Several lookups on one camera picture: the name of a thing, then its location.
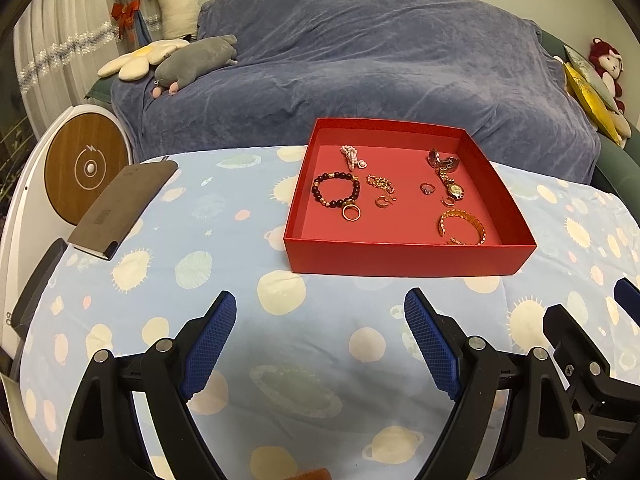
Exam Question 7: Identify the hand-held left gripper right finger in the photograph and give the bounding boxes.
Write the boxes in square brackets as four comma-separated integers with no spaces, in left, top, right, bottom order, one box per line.
[404,287,589,480]

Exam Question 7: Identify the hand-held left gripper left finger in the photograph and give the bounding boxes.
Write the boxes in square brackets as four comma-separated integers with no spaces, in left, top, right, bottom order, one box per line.
[56,290,238,480]

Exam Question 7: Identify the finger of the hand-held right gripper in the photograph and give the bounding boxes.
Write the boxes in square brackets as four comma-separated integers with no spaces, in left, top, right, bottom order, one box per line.
[613,277,640,322]
[542,304,640,466]

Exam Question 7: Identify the red tray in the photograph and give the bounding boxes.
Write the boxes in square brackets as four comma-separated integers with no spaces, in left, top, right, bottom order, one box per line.
[283,117,537,277]

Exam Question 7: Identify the wide gold bangle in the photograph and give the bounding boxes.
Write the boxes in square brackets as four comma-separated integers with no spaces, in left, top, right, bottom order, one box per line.
[439,209,487,247]

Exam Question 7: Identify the gold watch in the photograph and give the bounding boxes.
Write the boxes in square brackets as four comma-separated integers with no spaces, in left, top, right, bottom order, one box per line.
[436,169,465,199]

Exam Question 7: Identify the gold chain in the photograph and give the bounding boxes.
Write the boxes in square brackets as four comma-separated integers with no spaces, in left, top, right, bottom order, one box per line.
[366,175,399,196]

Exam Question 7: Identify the dark bead bracelet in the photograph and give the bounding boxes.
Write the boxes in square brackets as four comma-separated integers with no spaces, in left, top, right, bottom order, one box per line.
[312,171,362,209]

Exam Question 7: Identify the grey flat case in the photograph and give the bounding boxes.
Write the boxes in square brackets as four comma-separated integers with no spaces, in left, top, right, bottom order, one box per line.
[67,160,180,261]

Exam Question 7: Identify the cream plush toy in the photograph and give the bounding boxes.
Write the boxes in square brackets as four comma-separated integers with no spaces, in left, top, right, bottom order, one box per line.
[600,110,633,148]

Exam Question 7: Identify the dark grey panel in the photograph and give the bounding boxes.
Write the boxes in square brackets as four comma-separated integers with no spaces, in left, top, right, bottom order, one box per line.
[10,237,68,331]

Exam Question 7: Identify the yellow pillow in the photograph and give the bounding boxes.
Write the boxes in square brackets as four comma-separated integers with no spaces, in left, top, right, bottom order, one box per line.
[565,62,621,131]

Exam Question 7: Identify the white round device wooden disc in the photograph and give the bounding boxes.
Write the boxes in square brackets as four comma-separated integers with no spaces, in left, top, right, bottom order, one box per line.
[0,102,133,361]

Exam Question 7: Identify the red monkey plush toy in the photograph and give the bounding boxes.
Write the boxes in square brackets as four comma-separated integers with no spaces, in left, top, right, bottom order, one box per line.
[589,37,626,113]

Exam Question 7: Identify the silver grey pillow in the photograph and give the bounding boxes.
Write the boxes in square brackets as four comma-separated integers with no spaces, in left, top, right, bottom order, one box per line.
[564,44,621,111]

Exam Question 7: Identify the grey plush toy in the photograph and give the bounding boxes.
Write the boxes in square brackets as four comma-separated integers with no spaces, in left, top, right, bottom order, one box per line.
[152,35,240,97]

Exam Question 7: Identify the blue-grey sofa cover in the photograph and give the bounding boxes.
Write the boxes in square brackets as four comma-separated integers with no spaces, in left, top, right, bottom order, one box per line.
[110,0,601,183]

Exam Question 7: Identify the flower shaped pillow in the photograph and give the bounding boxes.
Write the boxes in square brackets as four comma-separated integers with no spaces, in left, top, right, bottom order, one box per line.
[97,39,193,81]

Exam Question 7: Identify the blue curtain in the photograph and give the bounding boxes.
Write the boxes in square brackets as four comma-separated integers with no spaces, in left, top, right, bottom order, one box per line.
[122,0,163,43]

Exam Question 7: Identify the white spotted plush toy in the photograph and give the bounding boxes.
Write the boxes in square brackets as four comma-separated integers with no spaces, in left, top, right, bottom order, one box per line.
[142,0,202,41]

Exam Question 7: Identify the white curtain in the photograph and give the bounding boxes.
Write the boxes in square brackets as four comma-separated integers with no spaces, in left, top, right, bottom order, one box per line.
[15,0,151,126]

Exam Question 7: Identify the red bow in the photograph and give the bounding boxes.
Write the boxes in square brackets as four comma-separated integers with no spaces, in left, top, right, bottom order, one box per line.
[111,0,142,29]

